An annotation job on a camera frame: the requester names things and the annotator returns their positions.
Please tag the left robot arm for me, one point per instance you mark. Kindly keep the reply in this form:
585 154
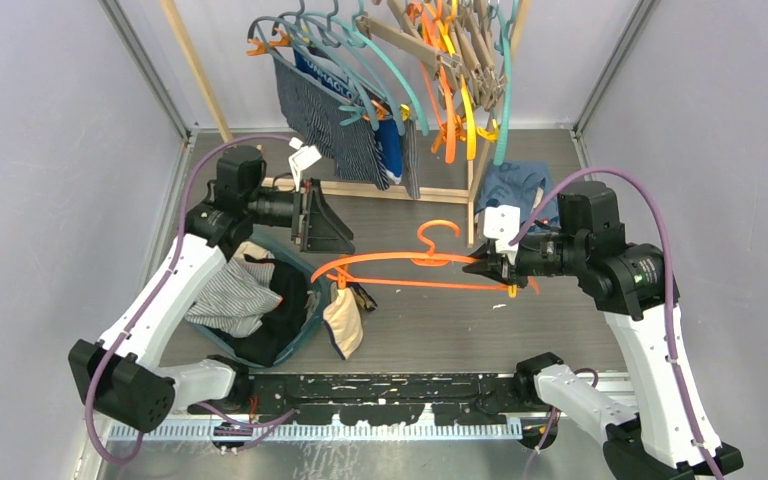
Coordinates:
120 375

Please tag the striped navy hanging shorts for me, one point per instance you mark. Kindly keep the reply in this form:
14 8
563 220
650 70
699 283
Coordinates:
330 124

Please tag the white slotted cable duct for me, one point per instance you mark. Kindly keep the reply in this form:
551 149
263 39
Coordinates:
216 430

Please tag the black garment in basket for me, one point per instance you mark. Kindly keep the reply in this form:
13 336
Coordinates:
265 347

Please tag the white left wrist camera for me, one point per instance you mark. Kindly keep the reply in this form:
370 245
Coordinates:
303 157

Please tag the right teal hanger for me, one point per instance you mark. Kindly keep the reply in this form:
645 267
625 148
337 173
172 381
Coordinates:
504 46

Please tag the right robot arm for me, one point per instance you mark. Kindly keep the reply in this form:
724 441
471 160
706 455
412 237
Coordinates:
666 435

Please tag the wooden hanger rack frame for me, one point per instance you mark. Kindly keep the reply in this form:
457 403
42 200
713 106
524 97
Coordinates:
477 167

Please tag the orange hanging hanger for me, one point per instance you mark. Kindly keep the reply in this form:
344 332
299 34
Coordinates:
447 99

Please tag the yellow hanging hanger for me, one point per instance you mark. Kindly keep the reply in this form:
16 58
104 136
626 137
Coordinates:
469 132

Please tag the orange plastic clip hanger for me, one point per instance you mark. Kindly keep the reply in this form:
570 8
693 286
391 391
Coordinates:
338 270

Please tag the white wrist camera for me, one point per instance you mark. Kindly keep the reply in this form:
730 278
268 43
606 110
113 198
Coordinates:
500 225
303 157

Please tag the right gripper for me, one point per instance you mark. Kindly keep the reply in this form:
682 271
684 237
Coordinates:
498 266

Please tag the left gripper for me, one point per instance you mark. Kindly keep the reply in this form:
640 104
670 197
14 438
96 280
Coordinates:
319 229

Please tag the beige underwear with navy trim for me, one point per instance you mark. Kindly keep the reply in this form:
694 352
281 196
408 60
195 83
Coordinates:
343 317

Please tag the teal laundry basket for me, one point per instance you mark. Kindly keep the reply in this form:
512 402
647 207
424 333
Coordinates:
319 296

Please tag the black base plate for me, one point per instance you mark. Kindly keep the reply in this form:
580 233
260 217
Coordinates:
453 399

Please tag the beige wooden hangers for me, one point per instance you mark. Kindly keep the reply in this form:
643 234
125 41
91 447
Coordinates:
454 36

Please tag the grey striped garment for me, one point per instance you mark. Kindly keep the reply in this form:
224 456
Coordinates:
236 299

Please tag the blue patterned cloth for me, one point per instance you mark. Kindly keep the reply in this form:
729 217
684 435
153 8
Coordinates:
521 184

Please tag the beige garment in basket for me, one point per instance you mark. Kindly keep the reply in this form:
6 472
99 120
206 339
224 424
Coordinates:
249 251

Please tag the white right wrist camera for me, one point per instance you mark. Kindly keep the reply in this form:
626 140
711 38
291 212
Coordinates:
500 225

